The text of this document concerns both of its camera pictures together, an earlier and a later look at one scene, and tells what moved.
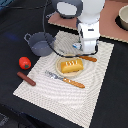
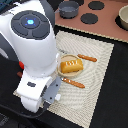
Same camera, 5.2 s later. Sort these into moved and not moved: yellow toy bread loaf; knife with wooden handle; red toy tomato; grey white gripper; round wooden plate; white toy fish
Moved: grey white gripper; white toy fish
Not moved: yellow toy bread loaf; round wooden plate; red toy tomato; knife with wooden handle
